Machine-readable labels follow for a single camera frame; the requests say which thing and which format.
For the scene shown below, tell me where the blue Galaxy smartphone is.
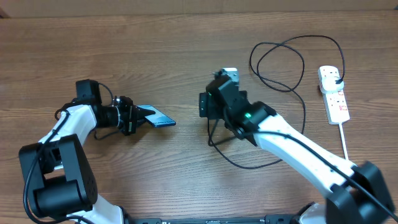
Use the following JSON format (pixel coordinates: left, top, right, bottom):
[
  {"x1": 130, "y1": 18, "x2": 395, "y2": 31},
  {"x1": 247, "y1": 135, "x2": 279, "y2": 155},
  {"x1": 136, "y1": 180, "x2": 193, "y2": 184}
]
[{"x1": 138, "y1": 105, "x2": 176, "y2": 128}]

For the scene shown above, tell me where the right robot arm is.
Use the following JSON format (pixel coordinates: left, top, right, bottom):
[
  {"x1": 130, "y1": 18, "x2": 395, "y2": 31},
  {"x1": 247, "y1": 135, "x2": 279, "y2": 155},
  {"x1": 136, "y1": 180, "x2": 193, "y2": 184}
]
[{"x1": 199, "y1": 75, "x2": 397, "y2": 224}]

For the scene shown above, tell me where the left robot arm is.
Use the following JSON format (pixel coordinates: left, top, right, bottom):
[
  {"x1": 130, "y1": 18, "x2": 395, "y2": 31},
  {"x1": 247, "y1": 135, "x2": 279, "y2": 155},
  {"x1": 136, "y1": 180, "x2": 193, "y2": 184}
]
[{"x1": 19, "y1": 79, "x2": 154, "y2": 223}]

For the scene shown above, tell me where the white charger plug adapter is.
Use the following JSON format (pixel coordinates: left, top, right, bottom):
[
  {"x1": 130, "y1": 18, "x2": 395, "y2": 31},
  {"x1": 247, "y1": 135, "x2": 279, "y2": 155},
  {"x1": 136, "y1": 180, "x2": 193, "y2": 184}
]
[{"x1": 320, "y1": 77, "x2": 345, "y2": 94}]

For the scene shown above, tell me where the white power strip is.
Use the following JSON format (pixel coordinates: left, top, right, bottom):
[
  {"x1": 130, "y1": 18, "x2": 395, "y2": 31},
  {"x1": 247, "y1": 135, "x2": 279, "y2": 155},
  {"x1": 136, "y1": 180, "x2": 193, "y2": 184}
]
[{"x1": 317, "y1": 65, "x2": 351, "y2": 126}]

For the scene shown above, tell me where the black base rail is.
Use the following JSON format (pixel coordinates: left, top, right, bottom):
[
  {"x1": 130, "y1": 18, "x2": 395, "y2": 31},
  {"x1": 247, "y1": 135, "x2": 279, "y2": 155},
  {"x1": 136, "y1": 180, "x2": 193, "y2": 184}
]
[{"x1": 125, "y1": 214, "x2": 299, "y2": 224}]

